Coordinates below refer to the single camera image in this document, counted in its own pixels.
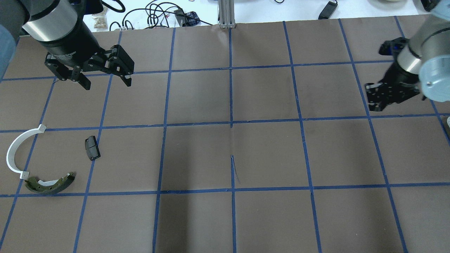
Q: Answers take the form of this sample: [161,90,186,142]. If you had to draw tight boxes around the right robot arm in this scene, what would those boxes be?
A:
[365,0,450,112]

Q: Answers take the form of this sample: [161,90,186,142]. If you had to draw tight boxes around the green brake shoe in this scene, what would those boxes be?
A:
[25,172,76,195]

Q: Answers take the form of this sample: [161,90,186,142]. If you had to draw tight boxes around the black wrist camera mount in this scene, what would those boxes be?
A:
[378,37,410,59]

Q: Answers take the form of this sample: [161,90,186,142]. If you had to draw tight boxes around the aluminium frame post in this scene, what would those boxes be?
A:
[217,0,236,29]

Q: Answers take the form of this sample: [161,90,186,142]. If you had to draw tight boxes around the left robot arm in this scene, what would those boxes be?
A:
[0,0,135,91]

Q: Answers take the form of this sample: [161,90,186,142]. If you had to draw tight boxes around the black power adapter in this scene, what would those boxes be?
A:
[318,0,339,20]

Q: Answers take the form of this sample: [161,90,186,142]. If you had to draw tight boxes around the black brake pad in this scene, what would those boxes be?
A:
[84,136,101,161]

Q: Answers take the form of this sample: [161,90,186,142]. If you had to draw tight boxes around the white curved plastic bracket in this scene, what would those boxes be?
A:
[6,124,47,179]

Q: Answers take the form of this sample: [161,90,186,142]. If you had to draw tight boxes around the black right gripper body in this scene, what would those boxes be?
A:
[381,63,420,97]

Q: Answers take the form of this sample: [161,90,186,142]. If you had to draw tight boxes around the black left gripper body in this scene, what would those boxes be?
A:
[37,21,105,69]

